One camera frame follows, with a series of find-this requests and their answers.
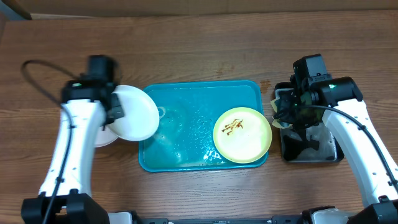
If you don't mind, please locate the white plate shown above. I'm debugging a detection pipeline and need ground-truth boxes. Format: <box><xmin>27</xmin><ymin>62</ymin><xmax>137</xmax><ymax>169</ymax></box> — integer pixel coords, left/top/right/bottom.
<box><xmin>95</xmin><ymin>126</ymin><xmax>118</xmax><ymax>148</ymax></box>
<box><xmin>107</xmin><ymin>85</ymin><xmax>160</xmax><ymax>141</ymax></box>

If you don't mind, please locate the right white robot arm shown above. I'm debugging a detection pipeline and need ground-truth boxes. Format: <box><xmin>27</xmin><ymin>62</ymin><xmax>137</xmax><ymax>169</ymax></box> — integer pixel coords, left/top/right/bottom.
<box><xmin>271</xmin><ymin>77</ymin><xmax>397</xmax><ymax>223</ymax></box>

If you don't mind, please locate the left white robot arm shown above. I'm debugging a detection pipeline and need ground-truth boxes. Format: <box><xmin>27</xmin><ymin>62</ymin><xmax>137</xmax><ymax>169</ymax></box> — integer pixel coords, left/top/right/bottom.
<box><xmin>21</xmin><ymin>78</ymin><xmax>121</xmax><ymax>223</ymax></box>

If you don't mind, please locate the black soapy water tray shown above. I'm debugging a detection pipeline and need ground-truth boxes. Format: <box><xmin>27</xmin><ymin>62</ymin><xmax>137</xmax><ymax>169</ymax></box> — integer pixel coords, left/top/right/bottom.
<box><xmin>274</xmin><ymin>82</ymin><xmax>345</xmax><ymax>163</ymax></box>

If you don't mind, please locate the teal plastic tray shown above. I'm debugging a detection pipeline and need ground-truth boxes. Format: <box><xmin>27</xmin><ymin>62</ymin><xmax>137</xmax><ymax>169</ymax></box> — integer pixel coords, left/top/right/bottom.
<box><xmin>138</xmin><ymin>80</ymin><xmax>268</xmax><ymax>172</ymax></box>

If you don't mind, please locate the yellow-green rimmed plate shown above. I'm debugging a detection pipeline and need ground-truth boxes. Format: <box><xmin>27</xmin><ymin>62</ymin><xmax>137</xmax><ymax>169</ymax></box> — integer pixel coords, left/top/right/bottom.
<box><xmin>213</xmin><ymin>107</ymin><xmax>272</xmax><ymax>164</ymax></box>

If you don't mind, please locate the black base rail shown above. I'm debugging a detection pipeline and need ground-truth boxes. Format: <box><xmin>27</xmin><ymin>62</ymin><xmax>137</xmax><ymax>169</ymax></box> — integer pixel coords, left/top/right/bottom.
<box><xmin>107</xmin><ymin>205</ymin><xmax>360</xmax><ymax>224</ymax></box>

